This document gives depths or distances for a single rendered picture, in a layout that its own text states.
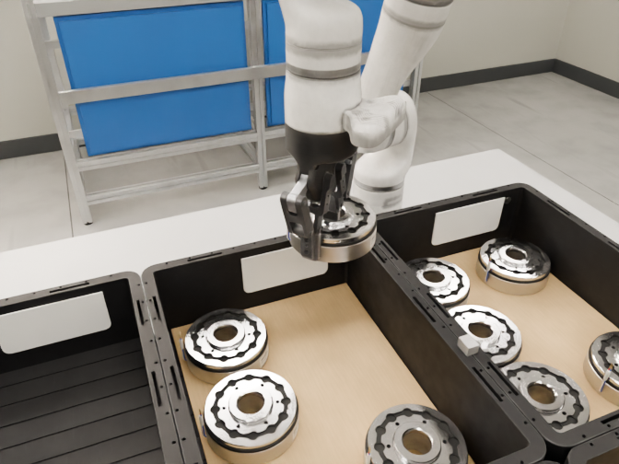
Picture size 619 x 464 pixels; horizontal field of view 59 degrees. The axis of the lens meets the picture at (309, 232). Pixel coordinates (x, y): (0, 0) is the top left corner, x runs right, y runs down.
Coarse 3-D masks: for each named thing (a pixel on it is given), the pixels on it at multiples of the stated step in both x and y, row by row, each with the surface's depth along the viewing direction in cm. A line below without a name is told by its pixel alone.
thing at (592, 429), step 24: (480, 192) 83; (504, 192) 84; (528, 192) 84; (384, 216) 78; (576, 216) 78; (384, 240) 73; (600, 240) 73; (456, 336) 58; (480, 360) 56; (504, 384) 53; (528, 408) 51; (552, 432) 49; (576, 432) 49; (600, 432) 49; (552, 456) 48
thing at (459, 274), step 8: (408, 264) 80; (416, 264) 80; (424, 264) 80; (432, 264) 80; (440, 264) 80; (448, 264) 80; (416, 272) 78; (448, 272) 78; (456, 272) 79; (456, 280) 77; (464, 280) 77; (448, 288) 75; (456, 288) 75; (464, 288) 75; (440, 296) 74; (448, 296) 74; (456, 296) 74; (464, 296) 74; (448, 304) 73
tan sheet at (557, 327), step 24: (456, 264) 85; (480, 288) 80; (552, 288) 80; (504, 312) 76; (528, 312) 76; (552, 312) 76; (576, 312) 76; (528, 336) 72; (552, 336) 72; (576, 336) 72; (528, 360) 69; (552, 360) 69; (576, 360) 69; (600, 408) 63
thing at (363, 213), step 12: (348, 204) 66; (360, 204) 66; (360, 216) 63; (372, 216) 63; (324, 228) 61; (336, 228) 61; (348, 228) 62; (360, 228) 61; (372, 228) 62; (324, 240) 60; (336, 240) 60; (348, 240) 60
